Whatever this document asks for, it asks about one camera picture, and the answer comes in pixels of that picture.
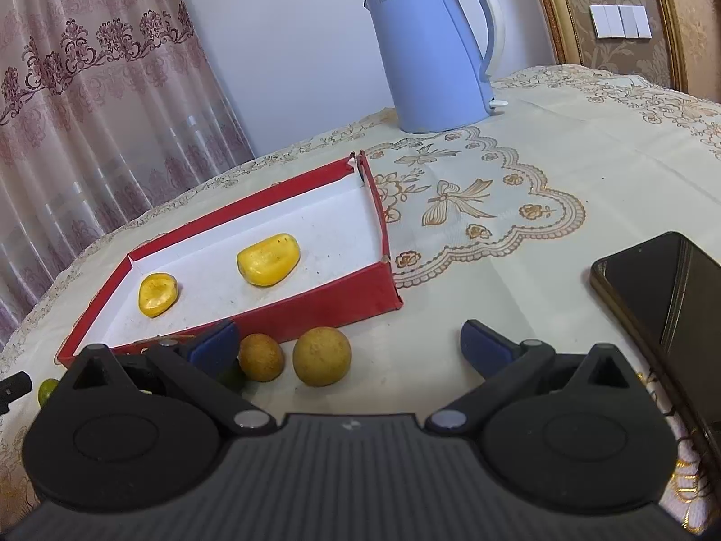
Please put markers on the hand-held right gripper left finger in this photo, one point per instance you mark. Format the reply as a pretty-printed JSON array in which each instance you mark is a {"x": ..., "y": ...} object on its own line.
[{"x": 217, "y": 347}]

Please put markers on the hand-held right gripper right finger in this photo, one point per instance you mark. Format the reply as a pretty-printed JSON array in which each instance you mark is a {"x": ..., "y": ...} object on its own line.
[{"x": 483, "y": 349}]

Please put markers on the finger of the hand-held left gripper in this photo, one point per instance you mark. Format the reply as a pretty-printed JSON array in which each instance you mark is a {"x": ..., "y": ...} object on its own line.
[{"x": 14, "y": 389}]

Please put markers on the small green citrus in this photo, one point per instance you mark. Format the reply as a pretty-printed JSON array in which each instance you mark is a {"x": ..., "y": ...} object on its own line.
[{"x": 47, "y": 393}]

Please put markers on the small brown longan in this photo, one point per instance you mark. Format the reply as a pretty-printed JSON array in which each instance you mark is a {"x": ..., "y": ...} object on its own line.
[{"x": 262, "y": 358}]

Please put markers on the large brown longan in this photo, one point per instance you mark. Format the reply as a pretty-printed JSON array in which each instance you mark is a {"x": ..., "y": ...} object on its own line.
[{"x": 322, "y": 358}]

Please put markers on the red cardboard box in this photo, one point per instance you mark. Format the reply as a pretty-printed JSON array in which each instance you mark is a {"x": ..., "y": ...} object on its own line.
[{"x": 349, "y": 300}]

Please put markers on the small yellow mango piece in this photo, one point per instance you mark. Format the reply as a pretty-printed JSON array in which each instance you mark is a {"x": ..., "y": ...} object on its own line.
[{"x": 157, "y": 295}]

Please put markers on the large yellow mango piece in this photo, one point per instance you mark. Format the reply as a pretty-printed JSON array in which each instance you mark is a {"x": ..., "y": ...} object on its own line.
[{"x": 268, "y": 259}]

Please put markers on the black smartphone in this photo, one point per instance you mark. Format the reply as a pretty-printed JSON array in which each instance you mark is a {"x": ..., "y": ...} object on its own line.
[{"x": 664, "y": 304}]

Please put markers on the pink patterned curtain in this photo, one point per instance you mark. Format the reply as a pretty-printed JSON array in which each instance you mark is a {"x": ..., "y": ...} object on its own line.
[{"x": 84, "y": 96}]

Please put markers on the blue electric kettle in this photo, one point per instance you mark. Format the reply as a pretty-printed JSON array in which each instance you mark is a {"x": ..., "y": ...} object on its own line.
[{"x": 428, "y": 56}]

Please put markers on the white light switch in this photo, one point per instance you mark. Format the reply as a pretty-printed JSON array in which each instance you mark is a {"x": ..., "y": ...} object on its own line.
[{"x": 619, "y": 21}]

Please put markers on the gold framed wall panel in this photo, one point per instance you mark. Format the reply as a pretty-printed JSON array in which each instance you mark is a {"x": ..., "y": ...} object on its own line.
[{"x": 681, "y": 39}]

